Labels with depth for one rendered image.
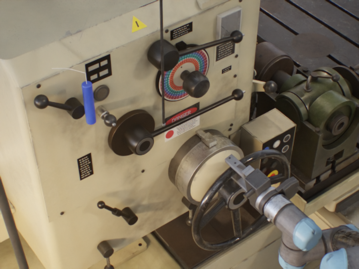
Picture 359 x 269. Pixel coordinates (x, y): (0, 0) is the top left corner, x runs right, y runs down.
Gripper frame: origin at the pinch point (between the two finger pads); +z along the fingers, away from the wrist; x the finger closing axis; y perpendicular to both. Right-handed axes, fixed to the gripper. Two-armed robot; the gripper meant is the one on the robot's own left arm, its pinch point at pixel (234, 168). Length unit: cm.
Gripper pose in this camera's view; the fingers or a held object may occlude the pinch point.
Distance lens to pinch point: 192.9
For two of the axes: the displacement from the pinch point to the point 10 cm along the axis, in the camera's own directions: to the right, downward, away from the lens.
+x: 2.0, 6.0, 7.8
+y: -7.8, 5.8, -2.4
